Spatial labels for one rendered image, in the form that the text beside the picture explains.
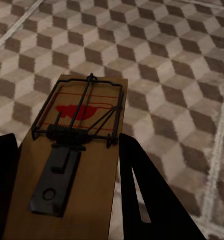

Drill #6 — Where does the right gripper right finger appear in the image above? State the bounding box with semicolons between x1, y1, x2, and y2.
119;133;206;240

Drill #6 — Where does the mousetrap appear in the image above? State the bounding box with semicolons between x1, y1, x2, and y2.
0;73;128;240

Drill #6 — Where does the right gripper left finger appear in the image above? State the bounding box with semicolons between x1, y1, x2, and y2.
0;133;18;180

